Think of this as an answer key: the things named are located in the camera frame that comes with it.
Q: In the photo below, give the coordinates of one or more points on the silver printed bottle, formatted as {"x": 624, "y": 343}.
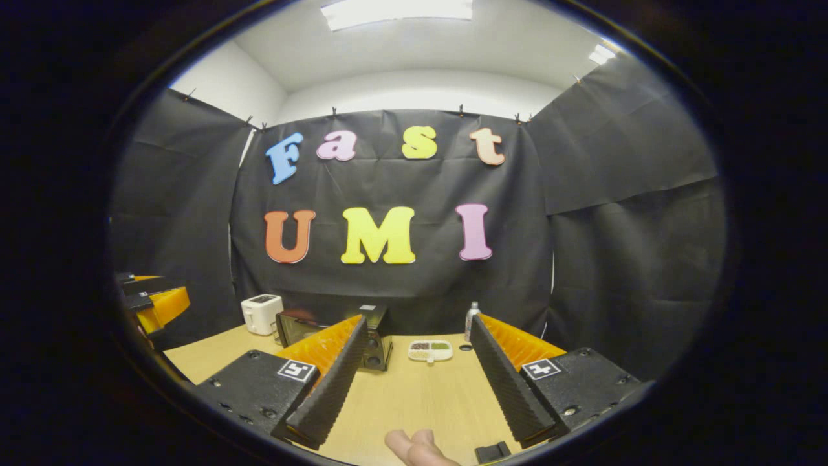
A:
{"x": 470, "y": 320}

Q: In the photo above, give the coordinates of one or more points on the large ceiling light panel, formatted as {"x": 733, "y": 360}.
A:
{"x": 398, "y": 13}

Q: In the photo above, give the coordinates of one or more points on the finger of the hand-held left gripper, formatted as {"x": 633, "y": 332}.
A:
{"x": 142, "y": 285}
{"x": 169, "y": 305}

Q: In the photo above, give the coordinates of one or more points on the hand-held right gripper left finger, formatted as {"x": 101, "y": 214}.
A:
{"x": 330, "y": 388}

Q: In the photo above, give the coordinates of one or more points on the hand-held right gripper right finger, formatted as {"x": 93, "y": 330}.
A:
{"x": 511, "y": 388}

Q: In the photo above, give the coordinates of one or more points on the white toaster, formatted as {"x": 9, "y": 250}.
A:
{"x": 262, "y": 314}

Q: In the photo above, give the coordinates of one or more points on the black electric oven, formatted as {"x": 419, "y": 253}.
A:
{"x": 297, "y": 327}

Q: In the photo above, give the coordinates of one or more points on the white divided seasoning dish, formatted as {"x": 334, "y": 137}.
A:
{"x": 430, "y": 351}

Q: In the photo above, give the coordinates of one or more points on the small ceiling light panel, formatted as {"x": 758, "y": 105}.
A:
{"x": 603, "y": 54}

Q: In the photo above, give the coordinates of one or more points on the black backdrop cloth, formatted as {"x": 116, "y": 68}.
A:
{"x": 420, "y": 285}

